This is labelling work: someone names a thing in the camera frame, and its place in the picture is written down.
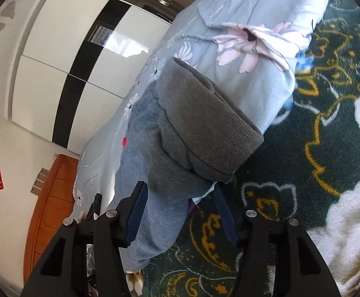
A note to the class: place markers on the dark green floral blanket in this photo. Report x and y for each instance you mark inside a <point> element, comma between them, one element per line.
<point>291,148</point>

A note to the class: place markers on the wall switch panel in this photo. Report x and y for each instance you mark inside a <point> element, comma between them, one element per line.
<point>39,181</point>

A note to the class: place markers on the blue-grey fleece garment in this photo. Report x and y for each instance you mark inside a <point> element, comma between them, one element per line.
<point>163,210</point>

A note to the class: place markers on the white fluffy blanket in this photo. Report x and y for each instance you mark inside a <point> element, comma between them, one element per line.
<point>353,207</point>

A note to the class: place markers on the wooden headboard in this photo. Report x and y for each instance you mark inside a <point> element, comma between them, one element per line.
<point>50,210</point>

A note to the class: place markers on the dark grey ribbed sweater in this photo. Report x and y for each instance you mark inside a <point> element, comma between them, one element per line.
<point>204,130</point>

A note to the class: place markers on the light blue floral quilt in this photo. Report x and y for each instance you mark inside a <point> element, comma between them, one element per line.
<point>254,99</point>

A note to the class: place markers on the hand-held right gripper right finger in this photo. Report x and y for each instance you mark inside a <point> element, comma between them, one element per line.
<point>226,219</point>

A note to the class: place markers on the white and black wardrobe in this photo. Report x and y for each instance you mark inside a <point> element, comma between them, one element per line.
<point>44,99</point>

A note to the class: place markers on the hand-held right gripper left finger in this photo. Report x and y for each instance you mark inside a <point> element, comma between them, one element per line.
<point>135,216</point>

